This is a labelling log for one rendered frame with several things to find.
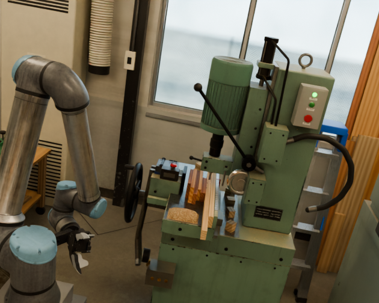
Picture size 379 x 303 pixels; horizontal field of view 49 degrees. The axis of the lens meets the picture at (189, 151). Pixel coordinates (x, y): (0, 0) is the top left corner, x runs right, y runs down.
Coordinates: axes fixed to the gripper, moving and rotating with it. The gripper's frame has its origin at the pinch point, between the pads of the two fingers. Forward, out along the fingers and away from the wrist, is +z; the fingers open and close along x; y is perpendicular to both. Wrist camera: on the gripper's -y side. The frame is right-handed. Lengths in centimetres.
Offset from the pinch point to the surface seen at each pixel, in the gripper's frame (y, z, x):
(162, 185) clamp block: 37.0, -13.4, -24.8
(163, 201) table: 38.1, -11.5, -17.9
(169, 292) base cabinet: 48, -2, 23
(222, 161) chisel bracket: 58, -3, -41
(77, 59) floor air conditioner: 44, -159, -62
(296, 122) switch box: 64, 25, -67
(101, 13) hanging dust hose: 50, -149, -96
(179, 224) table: 32.0, 10.8, -17.7
